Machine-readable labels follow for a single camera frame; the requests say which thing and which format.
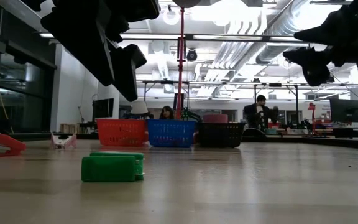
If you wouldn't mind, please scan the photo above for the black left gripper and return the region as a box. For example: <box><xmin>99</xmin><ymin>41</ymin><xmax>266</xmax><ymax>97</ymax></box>
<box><xmin>40</xmin><ymin>0</ymin><xmax>162</xmax><ymax>102</ymax></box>

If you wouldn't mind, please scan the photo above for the small green stapler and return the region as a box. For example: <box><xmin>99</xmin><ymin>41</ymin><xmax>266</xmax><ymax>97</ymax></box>
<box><xmin>81</xmin><ymin>151</ymin><xmax>145</xmax><ymax>184</ymax></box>

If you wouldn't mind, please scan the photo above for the small red stapler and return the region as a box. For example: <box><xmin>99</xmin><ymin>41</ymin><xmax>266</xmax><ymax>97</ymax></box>
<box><xmin>0</xmin><ymin>133</ymin><xmax>27</xmax><ymax>158</ymax></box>

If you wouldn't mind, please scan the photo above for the black computer monitor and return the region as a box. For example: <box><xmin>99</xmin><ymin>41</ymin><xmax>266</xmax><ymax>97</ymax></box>
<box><xmin>92</xmin><ymin>98</ymin><xmax>115</xmax><ymax>120</ymax></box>
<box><xmin>329</xmin><ymin>98</ymin><xmax>358</xmax><ymax>123</ymax></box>

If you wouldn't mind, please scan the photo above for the white chair back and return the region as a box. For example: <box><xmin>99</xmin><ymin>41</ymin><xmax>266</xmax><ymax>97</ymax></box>
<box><xmin>131</xmin><ymin>101</ymin><xmax>149</xmax><ymax>115</ymax></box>

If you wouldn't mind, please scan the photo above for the red plastic basket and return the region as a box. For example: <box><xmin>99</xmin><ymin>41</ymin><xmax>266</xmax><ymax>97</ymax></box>
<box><xmin>96</xmin><ymin>119</ymin><xmax>149</xmax><ymax>147</ymax></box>

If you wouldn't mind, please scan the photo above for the wooden crate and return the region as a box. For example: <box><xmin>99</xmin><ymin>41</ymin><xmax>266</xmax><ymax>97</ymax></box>
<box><xmin>60</xmin><ymin>123</ymin><xmax>82</xmax><ymax>134</ymax></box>

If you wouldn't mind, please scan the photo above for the person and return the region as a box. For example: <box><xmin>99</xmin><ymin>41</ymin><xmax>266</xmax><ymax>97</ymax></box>
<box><xmin>243</xmin><ymin>94</ymin><xmax>280</xmax><ymax>130</ymax></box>
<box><xmin>159</xmin><ymin>105</ymin><xmax>175</xmax><ymax>121</ymax></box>

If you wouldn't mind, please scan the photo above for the blue plastic basket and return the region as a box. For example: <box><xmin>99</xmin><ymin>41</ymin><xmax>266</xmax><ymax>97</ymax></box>
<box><xmin>147</xmin><ymin>119</ymin><xmax>198</xmax><ymax>149</ymax></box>

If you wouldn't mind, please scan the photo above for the black plastic basket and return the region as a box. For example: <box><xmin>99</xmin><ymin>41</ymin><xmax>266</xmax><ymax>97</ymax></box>
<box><xmin>197</xmin><ymin>121</ymin><xmax>247</xmax><ymax>149</ymax></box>

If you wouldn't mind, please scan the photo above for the black aluminium table frame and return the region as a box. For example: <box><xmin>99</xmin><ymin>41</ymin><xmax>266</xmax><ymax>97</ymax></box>
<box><xmin>0</xmin><ymin>130</ymin><xmax>358</xmax><ymax>151</ymax></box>

